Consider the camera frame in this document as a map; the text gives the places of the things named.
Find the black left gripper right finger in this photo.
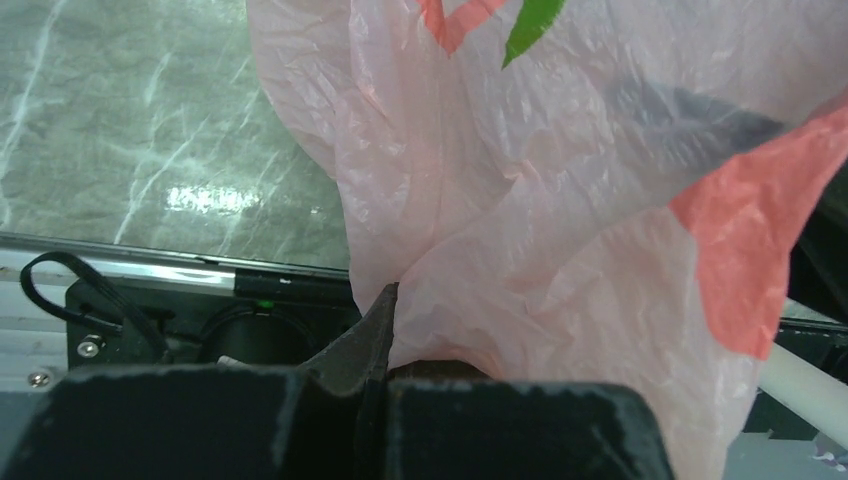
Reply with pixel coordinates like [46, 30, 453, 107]
[387, 361, 675, 479]

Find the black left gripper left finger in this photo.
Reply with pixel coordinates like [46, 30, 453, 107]
[2, 284, 398, 479]

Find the white pvc pipe frame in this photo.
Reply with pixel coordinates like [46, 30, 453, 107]
[760, 344, 847, 448]

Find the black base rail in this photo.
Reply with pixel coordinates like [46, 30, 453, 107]
[1, 233, 360, 393]

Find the pink plastic bag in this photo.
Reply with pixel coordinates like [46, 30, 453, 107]
[247, 1, 847, 479]

